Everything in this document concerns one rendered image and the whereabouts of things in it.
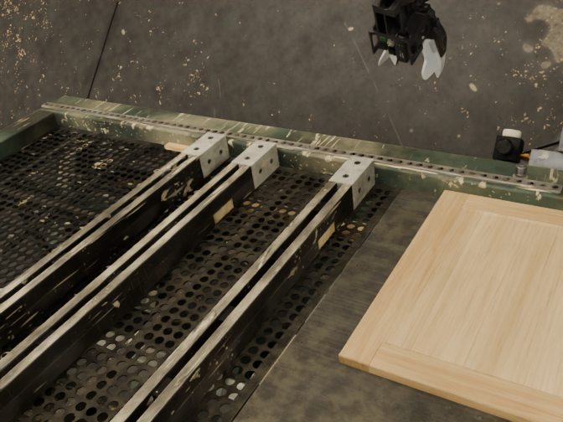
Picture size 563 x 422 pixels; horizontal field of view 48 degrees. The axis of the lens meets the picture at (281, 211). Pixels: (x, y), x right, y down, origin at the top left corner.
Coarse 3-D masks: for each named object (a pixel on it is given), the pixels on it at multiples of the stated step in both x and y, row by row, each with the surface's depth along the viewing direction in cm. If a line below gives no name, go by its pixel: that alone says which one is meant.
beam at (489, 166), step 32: (64, 96) 220; (96, 128) 203; (128, 128) 194; (160, 128) 188; (224, 128) 182; (256, 128) 180; (288, 160) 168; (320, 160) 162; (416, 160) 154; (448, 160) 152; (480, 160) 150; (480, 192) 143; (512, 192) 139; (544, 192) 136
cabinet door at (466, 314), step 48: (432, 240) 132; (480, 240) 130; (528, 240) 129; (384, 288) 121; (432, 288) 120; (480, 288) 119; (528, 288) 117; (384, 336) 111; (432, 336) 110; (480, 336) 109; (528, 336) 107; (432, 384) 101; (480, 384) 100; (528, 384) 99
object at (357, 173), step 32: (352, 160) 153; (320, 192) 143; (352, 192) 145; (320, 224) 134; (288, 256) 125; (256, 288) 118; (288, 288) 127; (224, 320) 113; (256, 320) 118; (192, 352) 108; (224, 352) 110; (160, 384) 102; (192, 384) 103; (128, 416) 97; (160, 416) 97
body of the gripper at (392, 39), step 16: (384, 0) 91; (400, 0) 89; (384, 16) 91; (400, 16) 91; (416, 16) 95; (432, 16) 96; (368, 32) 96; (384, 32) 94; (400, 32) 94; (416, 32) 94; (384, 48) 98; (400, 48) 95; (416, 48) 96
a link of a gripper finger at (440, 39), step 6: (432, 18) 97; (438, 18) 96; (432, 24) 97; (438, 24) 97; (432, 30) 97; (438, 30) 97; (444, 30) 98; (426, 36) 99; (432, 36) 98; (438, 36) 98; (444, 36) 98; (438, 42) 99; (444, 42) 99; (438, 48) 100; (444, 48) 101
